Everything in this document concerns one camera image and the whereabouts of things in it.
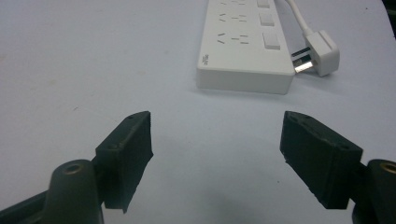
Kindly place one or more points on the white power strip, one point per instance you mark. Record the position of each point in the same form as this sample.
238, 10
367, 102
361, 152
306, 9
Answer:
246, 53

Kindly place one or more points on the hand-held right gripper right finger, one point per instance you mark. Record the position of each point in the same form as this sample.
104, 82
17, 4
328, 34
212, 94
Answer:
317, 158

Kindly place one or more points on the white power plug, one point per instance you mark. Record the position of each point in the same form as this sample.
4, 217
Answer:
320, 53

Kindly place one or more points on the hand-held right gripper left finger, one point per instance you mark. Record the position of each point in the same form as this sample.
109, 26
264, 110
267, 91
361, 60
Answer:
124, 161

